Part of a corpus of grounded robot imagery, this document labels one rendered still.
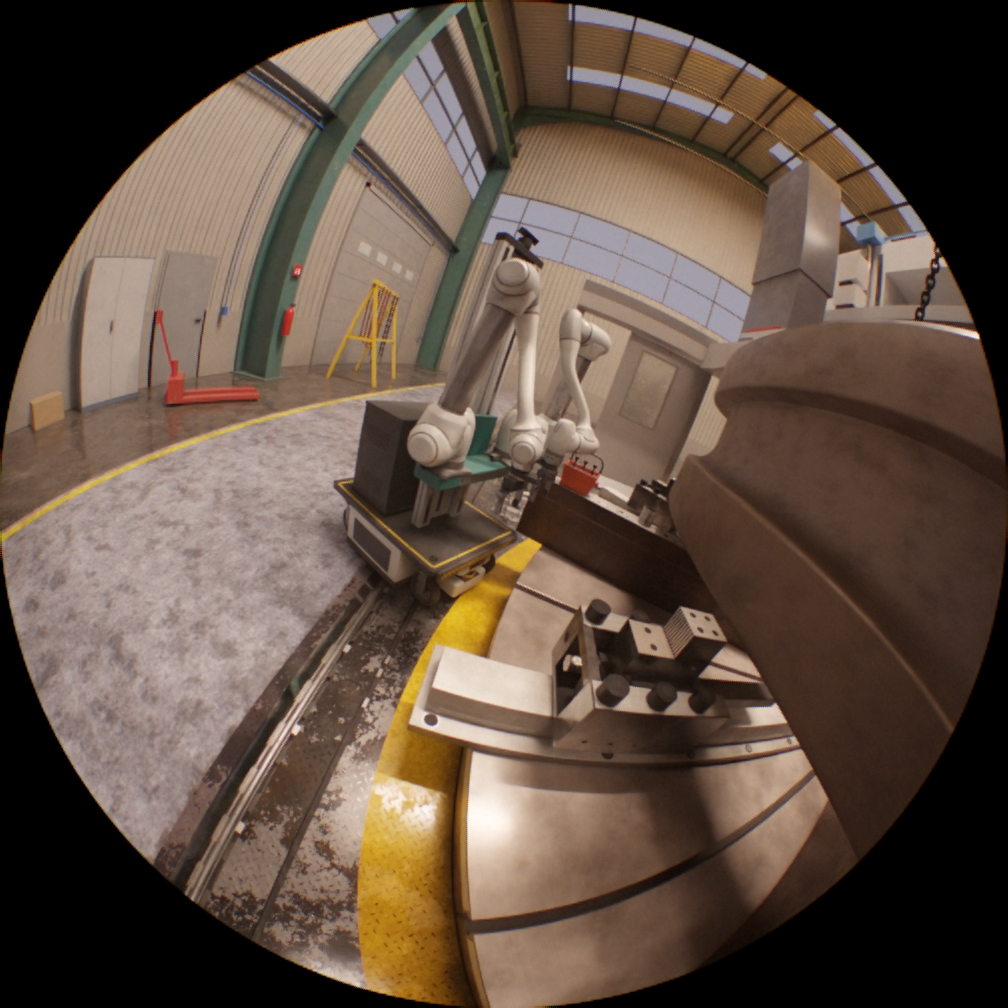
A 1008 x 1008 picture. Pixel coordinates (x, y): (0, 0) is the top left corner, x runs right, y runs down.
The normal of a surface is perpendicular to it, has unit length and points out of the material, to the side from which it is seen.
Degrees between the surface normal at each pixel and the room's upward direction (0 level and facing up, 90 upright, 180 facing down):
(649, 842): 0
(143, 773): 0
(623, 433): 90
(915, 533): 90
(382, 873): 0
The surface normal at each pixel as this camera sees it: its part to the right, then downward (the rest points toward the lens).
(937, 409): -0.95, -0.28
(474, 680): 0.31, -0.86
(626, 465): -0.12, 0.38
